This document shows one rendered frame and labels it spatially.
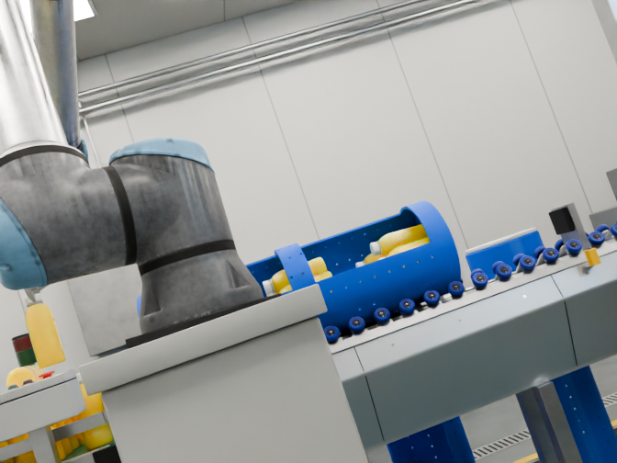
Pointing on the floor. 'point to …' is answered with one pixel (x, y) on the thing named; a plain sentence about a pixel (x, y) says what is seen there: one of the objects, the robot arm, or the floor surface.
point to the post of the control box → (44, 446)
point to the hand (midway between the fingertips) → (33, 298)
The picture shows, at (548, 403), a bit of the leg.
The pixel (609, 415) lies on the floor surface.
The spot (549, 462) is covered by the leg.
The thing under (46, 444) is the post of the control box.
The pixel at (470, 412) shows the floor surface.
